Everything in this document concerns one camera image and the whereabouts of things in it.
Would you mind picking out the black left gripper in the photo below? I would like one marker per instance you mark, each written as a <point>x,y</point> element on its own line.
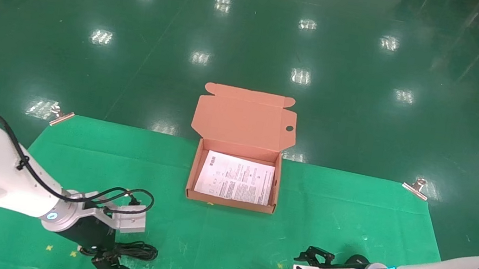
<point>85,232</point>

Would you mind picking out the open brown cardboard box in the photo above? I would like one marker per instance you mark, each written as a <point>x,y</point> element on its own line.
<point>246,121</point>

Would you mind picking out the white printed instruction sheet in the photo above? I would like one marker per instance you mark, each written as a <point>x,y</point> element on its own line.
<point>233,178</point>

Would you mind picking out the green table cloth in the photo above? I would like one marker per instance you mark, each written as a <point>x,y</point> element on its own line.
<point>205,242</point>

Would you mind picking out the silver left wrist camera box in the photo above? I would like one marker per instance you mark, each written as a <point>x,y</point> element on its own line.
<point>131,222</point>

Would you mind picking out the silver metal binder clip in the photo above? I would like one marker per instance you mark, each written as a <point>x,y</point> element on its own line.
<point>415,188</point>
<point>61,118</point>

